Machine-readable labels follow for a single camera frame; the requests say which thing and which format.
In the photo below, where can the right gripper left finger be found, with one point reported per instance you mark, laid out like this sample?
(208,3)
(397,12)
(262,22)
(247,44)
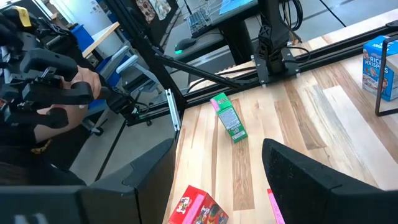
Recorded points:
(140,193)

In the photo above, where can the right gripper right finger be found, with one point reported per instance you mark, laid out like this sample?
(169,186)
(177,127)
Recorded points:
(311,199)

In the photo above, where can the red Froot Loops cereal box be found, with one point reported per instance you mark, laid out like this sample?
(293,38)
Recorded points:
(199,208)

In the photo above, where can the green Apple Jacks cereal box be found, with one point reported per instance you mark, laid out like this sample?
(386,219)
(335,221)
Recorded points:
(230,119)

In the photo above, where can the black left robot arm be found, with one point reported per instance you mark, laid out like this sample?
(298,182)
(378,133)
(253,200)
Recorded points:
(273,37)

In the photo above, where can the person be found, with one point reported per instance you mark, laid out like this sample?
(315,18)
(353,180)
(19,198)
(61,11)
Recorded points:
(85,81)

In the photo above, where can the blue grey office chair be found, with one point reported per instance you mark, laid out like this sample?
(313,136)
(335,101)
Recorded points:
(124,63)

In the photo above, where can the black computer mouse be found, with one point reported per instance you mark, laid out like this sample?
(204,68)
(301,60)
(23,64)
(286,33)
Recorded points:
(185,44)

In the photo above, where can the wooden board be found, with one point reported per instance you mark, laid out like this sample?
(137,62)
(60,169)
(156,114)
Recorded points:
(102,37)

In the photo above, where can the grey side table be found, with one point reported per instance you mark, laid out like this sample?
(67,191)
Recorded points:
(205,46)

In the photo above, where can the blue bin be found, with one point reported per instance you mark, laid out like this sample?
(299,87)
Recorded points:
(82,39)

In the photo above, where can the computer keyboard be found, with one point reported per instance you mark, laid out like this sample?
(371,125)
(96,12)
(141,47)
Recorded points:
(199,23)

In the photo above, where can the patterned cloth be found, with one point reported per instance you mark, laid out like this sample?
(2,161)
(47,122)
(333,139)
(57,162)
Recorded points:
(158,7)

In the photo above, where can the blue desk mat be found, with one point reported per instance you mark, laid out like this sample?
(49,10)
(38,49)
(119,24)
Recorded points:
(236,5)

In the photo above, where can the yellow tag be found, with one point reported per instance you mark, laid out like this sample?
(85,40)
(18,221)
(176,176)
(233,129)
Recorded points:
(23,17)

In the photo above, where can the black aluminium table frame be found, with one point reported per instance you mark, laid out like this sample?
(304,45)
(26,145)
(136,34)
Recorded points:
(342,51)

